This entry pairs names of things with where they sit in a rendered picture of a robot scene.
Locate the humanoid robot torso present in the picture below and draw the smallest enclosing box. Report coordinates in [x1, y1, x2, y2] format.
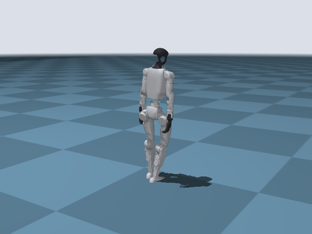
[146, 65, 168, 120]

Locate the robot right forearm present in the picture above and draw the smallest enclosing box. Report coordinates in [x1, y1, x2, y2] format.
[166, 93, 175, 119]

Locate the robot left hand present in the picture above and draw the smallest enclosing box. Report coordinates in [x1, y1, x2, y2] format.
[139, 106, 143, 124]

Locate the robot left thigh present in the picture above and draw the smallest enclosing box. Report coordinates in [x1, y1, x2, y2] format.
[139, 109, 155, 149]

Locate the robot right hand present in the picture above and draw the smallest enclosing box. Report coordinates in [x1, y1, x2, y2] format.
[162, 114, 173, 133]

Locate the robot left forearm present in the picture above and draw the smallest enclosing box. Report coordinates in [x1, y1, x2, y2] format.
[139, 92, 147, 110]

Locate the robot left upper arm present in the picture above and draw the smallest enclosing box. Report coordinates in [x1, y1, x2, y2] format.
[141, 68, 148, 94]

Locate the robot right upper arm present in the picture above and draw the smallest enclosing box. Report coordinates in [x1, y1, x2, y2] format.
[164, 71, 175, 99]

